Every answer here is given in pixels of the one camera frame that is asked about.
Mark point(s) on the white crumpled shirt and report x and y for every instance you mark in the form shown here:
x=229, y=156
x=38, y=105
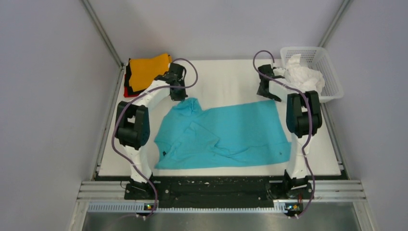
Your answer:
x=301, y=77

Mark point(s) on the white plastic basket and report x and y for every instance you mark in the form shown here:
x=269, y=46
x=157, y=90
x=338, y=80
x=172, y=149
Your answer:
x=318, y=59

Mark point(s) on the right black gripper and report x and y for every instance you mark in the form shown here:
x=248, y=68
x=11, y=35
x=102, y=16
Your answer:
x=271, y=96

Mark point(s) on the red folded shirt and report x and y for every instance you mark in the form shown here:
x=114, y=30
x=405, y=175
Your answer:
x=128, y=92

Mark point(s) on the white cable duct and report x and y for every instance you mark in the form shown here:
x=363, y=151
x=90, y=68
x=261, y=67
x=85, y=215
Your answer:
x=142, y=208

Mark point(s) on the teal polo shirt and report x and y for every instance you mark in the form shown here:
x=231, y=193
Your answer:
x=243, y=135

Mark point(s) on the orange folded shirt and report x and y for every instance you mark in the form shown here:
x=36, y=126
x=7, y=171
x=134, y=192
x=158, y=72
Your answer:
x=145, y=72

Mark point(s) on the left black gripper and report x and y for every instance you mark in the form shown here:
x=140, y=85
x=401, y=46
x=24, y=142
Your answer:
x=180, y=97

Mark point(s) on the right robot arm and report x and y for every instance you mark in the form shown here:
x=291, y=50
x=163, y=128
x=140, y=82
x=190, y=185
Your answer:
x=303, y=119

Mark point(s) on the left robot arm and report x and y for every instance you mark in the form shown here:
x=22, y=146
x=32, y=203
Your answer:
x=132, y=124

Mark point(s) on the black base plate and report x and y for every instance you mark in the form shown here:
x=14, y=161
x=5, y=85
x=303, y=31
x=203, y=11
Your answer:
x=218, y=191

